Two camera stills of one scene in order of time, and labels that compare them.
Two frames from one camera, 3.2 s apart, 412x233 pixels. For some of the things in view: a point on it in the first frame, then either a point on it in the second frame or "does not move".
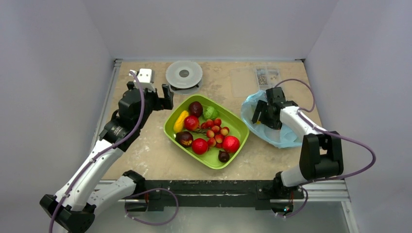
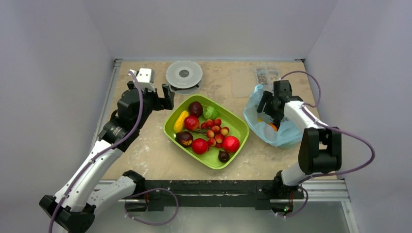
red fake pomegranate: (199, 146) does not move
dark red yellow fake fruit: (184, 139) does not move
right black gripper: (268, 109) to (270, 105)
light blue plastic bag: (280, 138) does not move
